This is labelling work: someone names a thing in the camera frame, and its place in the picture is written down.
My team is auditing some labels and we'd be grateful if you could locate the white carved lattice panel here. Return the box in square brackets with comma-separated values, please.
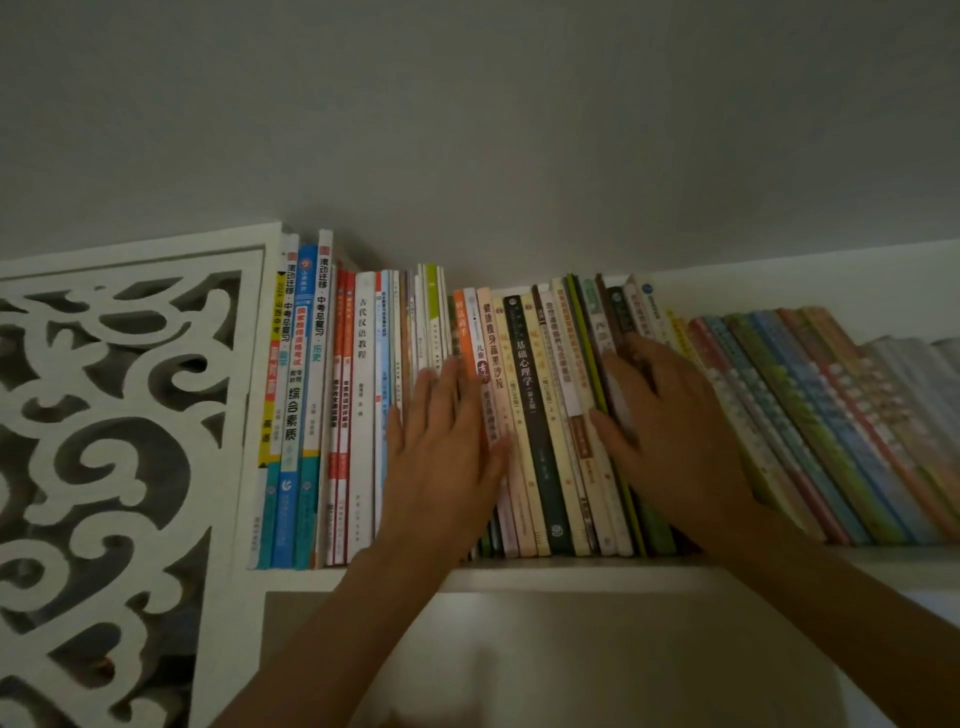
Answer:
[0, 222, 283, 728]

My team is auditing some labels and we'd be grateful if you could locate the person's right hand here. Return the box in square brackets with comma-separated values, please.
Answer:
[588, 333, 759, 541]

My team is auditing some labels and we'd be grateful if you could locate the person's right forearm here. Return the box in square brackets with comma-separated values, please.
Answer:
[697, 502, 960, 728]

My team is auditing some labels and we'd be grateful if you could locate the white bookshelf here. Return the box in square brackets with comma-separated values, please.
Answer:
[191, 221, 960, 728]

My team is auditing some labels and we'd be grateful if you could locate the row of shelved books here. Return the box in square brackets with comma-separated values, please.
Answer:
[247, 228, 960, 571]

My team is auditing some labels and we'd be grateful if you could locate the person's left forearm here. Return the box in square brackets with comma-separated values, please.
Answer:
[213, 539, 459, 728]

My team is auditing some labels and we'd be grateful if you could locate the person's left hand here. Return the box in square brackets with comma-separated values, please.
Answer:
[374, 356, 515, 560]

